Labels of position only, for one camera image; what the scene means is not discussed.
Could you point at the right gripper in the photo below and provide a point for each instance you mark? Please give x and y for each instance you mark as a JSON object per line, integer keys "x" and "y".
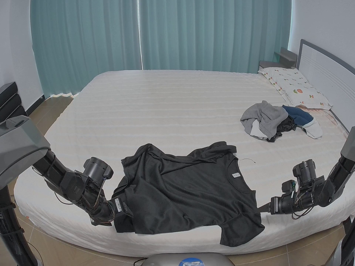
{"x": 287, "y": 204}

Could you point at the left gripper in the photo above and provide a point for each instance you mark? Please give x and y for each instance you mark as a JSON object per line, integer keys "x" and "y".
{"x": 111, "y": 212}

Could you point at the black T-shirt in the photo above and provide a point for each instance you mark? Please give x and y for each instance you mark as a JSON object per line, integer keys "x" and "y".
{"x": 188, "y": 192}

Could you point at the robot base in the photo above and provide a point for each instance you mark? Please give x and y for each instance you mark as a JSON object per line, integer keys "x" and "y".
{"x": 188, "y": 260}

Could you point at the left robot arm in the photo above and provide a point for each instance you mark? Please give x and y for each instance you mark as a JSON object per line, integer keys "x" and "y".
{"x": 22, "y": 143}

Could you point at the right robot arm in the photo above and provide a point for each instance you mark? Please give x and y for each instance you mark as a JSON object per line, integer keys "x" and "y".
{"x": 330, "y": 184}

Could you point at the pile of clothes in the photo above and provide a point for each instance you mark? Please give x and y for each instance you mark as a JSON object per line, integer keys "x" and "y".
{"x": 269, "y": 118}

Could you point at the bed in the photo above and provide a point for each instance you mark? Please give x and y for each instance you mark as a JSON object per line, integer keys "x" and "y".
{"x": 172, "y": 107}

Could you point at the white printed pillow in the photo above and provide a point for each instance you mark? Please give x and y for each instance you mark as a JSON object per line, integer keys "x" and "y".
{"x": 296, "y": 89}

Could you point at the grey bedside table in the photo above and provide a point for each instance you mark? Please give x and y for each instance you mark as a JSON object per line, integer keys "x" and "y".
{"x": 280, "y": 61}

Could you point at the black chest of drawers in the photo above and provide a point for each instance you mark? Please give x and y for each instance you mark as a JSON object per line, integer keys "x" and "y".
{"x": 9, "y": 101}

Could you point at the blue-green curtain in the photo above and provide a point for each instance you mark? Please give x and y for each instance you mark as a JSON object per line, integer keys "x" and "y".
{"x": 210, "y": 23}
{"x": 86, "y": 35}

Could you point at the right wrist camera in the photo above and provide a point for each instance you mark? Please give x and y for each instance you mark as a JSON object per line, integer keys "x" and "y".
{"x": 288, "y": 186}

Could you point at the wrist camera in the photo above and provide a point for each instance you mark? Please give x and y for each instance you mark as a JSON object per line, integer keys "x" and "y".
{"x": 288, "y": 186}
{"x": 108, "y": 172}

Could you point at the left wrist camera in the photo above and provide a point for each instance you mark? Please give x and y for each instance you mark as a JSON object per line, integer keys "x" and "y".
{"x": 108, "y": 172}

